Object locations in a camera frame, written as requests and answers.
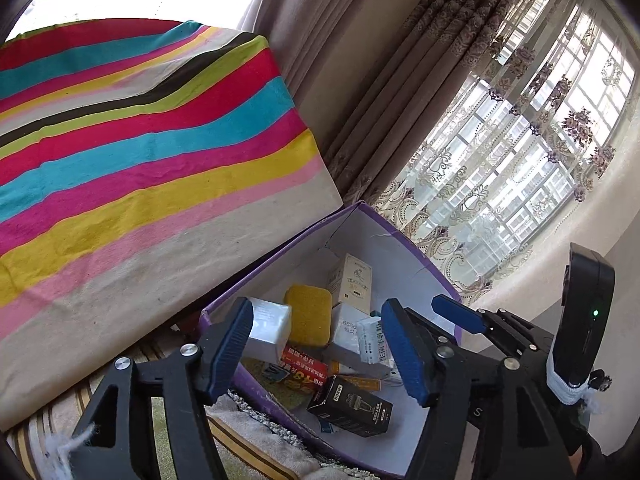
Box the yellow sponge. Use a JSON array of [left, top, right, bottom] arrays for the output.
[[284, 284, 332, 348]]

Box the green sponge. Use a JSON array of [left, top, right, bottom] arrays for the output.
[[241, 358, 311, 411]]

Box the cream box with logo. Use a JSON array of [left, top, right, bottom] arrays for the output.
[[326, 254, 373, 315]]

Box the striped plush blanket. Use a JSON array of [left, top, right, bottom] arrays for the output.
[[4, 328, 381, 480]]

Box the silver white box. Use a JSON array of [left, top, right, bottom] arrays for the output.
[[243, 297, 292, 364]]

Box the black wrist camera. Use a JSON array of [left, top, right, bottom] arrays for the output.
[[549, 243, 615, 388]]

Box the small white square box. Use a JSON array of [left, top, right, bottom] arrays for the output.
[[356, 316, 387, 364]]

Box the red tissue pack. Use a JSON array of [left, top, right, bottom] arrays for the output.
[[280, 344, 329, 393]]

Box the colourful striped cushion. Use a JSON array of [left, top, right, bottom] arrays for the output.
[[1, 18, 342, 429]]

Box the black product box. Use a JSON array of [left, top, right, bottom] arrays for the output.
[[307, 376, 393, 438]]

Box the pink white flower box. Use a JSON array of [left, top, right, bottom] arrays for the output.
[[322, 302, 393, 379]]

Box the beige curtain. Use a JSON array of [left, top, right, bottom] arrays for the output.
[[242, 0, 514, 204]]

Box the orange tissue pack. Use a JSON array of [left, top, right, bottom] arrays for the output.
[[328, 361, 382, 392]]

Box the floral lace curtain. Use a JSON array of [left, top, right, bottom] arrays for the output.
[[375, 0, 639, 303]]

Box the purple storage box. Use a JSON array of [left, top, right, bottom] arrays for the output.
[[201, 205, 461, 478]]

